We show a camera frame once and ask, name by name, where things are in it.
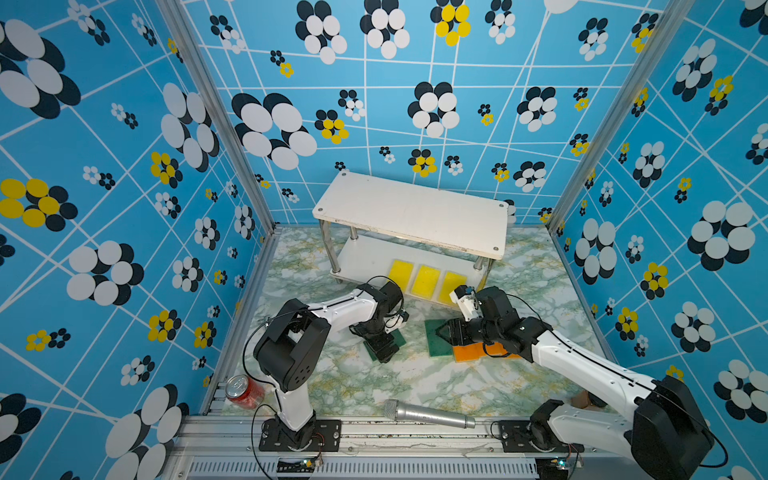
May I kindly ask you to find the red soda can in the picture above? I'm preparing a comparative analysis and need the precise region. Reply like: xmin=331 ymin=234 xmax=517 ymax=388
xmin=225 ymin=374 xmax=265 ymax=410

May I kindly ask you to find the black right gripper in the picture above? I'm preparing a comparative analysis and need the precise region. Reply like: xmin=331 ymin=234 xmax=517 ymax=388
xmin=434 ymin=315 xmax=502 ymax=347

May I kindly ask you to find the orange sponge left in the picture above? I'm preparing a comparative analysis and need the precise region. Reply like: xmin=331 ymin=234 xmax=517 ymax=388
xmin=452 ymin=343 xmax=518 ymax=362

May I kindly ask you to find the aluminium frame post right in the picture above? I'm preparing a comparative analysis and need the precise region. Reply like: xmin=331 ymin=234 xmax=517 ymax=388
xmin=547 ymin=0 xmax=695 ymax=234

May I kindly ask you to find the aluminium frame post left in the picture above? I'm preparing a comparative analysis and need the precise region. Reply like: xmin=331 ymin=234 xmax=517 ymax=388
xmin=157 ymin=0 xmax=276 ymax=237

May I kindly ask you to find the silver microphone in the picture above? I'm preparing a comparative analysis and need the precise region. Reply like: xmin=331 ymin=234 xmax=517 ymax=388
xmin=384 ymin=399 xmax=476 ymax=429

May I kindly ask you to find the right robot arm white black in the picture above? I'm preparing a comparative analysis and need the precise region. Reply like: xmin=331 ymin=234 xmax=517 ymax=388
xmin=443 ymin=285 xmax=716 ymax=479

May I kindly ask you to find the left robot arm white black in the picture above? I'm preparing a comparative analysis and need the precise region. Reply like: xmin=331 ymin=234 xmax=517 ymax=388
xmin=253 ymin=275 xmax=409 ymax=434

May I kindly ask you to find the aluminium frame post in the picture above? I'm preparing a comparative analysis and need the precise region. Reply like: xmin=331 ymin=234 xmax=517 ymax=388
xmin=547 ymin=0 xmax=695 ymax=234
xmin=157 ymin=0 xmax=276 ymax=237

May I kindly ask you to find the green sponge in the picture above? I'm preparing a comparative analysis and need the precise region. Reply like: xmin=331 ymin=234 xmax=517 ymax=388
xmin=424 ymin=319 xmax=453 ymax=357
xmin=363 ymin=330 xmax=406 ymax=363

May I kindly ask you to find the white two-tier shelf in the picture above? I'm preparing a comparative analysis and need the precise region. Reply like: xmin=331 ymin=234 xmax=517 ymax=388
xmin=313 ymin=171 xmax=508 ymax=305

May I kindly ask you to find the yellow sponge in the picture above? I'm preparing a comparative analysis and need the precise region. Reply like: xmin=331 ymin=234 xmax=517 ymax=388
xmin=410 ymin=265 xmax=441 ymax=299
xmin=437 ymin=271 xmax=467 ymax=305
xmin=387 ymin=260 xmax=414 ymax=292

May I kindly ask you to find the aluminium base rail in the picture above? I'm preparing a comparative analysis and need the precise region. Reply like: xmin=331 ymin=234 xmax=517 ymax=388
xmin=161 ymin=416 xmax=645 ymax=479

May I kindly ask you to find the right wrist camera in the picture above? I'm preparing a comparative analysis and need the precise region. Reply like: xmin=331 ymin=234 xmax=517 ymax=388
xmin=449 ymin=285 xmax=481 ymax=322

